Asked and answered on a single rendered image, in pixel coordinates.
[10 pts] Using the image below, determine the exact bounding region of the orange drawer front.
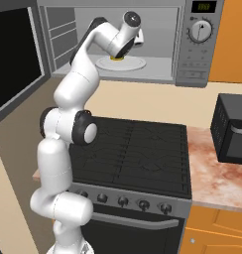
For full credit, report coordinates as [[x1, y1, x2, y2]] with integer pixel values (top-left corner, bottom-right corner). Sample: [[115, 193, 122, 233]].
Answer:
[[185, 204, 242, 240]]

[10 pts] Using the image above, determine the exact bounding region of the yellow cup of tea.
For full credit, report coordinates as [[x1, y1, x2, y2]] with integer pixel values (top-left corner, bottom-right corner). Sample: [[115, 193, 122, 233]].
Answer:
[[109, 55, 125, 63]]

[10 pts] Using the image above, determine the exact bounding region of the orange cupboard door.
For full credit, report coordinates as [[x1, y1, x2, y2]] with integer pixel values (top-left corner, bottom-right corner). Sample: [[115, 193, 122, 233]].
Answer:
[[179, 227, 242, 254]]

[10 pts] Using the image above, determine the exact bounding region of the black toaster oven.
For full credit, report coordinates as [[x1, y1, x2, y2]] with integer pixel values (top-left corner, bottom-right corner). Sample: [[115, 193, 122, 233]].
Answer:
[[209, 92, 242, 166]]

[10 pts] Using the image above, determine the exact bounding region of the black stove knob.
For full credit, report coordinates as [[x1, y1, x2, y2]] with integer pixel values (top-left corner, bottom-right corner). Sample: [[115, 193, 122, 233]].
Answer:
[[76, 189, 89, 199], [117, 195, 130, 208], [96, 192, 109, 204], [159, 202, 174, 215], [137, 198, 151, 212]]

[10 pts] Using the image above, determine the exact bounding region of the grey toaster oven handle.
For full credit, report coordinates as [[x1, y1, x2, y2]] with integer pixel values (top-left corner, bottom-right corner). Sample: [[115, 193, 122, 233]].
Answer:
[[230, 124, 242, 135]]

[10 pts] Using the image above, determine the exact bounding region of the grey microwave oven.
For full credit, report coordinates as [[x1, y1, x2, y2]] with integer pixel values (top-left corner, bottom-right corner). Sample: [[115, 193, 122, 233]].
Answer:
[[37, 0, 226, 89]]

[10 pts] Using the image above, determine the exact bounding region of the black microwave door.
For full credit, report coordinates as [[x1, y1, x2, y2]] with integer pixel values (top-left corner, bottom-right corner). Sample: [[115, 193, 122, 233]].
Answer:
[[0, 0, 52, 127]]

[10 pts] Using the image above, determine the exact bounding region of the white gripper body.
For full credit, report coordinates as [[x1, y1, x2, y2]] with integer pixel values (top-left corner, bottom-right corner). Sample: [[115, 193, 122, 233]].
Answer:
[[132, 28, 145, 45]]

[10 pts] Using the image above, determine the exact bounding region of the orange wall cupboard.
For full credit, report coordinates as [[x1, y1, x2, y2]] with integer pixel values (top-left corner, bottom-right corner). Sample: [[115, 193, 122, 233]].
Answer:
[[207, 0, 242, 84]]

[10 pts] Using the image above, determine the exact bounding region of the grey microwave dial knob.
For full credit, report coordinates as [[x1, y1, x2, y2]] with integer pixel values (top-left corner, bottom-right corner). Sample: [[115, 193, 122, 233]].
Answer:
[[187, 19, 214, 44]]

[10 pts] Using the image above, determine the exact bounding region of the black hob stove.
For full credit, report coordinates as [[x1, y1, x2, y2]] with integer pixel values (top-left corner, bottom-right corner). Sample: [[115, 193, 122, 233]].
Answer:
[[67, 115, 193, 220]]

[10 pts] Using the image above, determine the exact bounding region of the white round turntable plate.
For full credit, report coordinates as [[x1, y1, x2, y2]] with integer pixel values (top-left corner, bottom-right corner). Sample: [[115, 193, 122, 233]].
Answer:
[[94, 55, 148, 72]]

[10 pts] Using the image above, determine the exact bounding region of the grey oven door handle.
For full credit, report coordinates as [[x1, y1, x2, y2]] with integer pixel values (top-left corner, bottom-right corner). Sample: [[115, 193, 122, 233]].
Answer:
[[91, 211, 181, 230]]

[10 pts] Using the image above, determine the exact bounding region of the black oven door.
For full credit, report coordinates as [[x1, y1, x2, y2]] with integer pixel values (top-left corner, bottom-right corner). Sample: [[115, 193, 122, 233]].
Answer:
[[80, 203, 186, 254]]

